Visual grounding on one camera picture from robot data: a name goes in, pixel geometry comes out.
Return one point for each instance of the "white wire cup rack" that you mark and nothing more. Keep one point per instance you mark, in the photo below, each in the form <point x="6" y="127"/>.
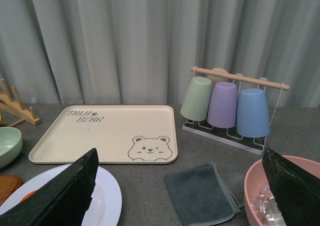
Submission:
<point x="230" y="136"/>

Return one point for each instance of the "grey curtain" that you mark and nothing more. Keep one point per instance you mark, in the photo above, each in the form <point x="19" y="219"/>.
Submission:
<point x="141" y="51"/>

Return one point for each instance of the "pink bowl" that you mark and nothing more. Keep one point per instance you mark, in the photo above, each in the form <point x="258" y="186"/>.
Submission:
<point x="256" y="178"/>

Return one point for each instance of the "wooden peg drying rack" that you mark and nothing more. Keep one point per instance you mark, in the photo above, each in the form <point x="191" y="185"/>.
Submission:
<point x="11" y="103"/>

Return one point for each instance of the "orange fruit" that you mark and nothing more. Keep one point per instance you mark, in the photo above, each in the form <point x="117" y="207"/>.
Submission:
<point x="28" y="195"/>

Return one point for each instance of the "grey folded cloth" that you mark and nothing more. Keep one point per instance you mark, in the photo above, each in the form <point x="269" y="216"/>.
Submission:
<point x="200" y="196"/>

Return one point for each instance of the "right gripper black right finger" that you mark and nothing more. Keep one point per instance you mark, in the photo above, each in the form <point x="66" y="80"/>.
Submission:
<point x="296" y="191"/>

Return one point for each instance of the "light green bowl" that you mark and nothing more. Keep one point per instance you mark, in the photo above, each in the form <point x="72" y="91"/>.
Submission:
<point x="11" y="142"/>

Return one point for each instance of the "blue cup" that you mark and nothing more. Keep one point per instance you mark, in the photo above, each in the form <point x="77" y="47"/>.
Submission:
<point x="253" y="120"/>

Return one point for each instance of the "wooden cutting board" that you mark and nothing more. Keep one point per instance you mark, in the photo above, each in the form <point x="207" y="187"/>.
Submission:
<point x="8" y="185"/>

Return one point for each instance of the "purple cup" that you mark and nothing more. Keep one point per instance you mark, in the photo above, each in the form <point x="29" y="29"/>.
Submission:
<point x="222" y="112"/>

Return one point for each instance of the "beige bear tray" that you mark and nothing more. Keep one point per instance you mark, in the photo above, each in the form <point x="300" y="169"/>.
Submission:
<point x="121" y="134"/>

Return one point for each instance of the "white round plate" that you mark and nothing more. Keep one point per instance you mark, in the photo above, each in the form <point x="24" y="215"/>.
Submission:
<point x="106" y="205"/>

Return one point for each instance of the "clear ice cubes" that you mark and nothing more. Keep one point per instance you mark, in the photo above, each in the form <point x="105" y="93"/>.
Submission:
<point x="266" y="208"/>

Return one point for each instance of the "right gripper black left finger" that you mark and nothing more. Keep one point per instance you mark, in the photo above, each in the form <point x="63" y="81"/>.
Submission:
<point x="62" y="201"/>

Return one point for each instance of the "light green cup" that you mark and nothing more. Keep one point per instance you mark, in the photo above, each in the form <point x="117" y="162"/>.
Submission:
<point x="197" y="98"/>

